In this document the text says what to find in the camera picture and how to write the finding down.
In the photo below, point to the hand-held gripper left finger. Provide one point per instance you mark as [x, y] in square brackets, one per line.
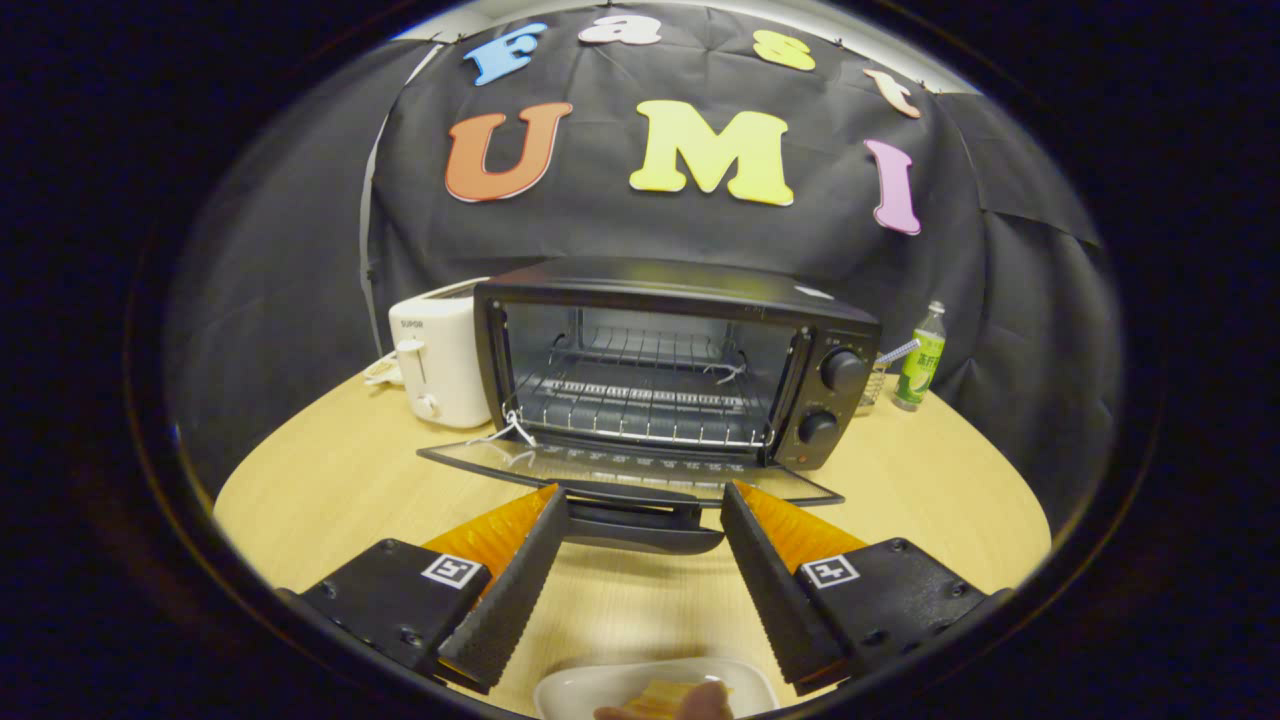
[520, 590]

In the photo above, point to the green drink bottle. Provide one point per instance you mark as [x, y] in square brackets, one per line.
[920, 365]

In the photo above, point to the black toaster oven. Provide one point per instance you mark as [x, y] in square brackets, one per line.
[650, 285]

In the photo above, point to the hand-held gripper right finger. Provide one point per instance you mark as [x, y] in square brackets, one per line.
[770, 590]

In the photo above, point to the small white tray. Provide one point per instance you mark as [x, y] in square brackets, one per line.
[382, 372]

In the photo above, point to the white plate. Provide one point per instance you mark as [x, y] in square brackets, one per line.
[580, 685]

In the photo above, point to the golden bread roll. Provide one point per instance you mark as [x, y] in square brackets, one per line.
[660, 695]

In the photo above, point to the black backdrop cloth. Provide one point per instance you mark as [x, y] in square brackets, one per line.
[600, 230]

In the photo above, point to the white pop-up toaster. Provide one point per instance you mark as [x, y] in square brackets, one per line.
[445, 350]

